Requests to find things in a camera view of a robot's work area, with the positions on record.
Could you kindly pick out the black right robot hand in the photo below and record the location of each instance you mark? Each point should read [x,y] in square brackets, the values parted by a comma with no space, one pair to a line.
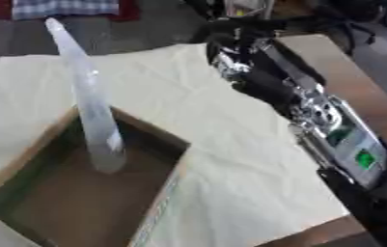
[261,77]

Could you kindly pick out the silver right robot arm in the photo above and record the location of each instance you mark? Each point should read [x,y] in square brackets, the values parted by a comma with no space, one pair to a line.
[354,151]

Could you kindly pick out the tan cardboard box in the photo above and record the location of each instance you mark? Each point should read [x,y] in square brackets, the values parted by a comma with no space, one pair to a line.
[84,180]

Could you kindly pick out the person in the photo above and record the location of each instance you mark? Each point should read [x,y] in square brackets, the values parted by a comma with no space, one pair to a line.
[67,8]

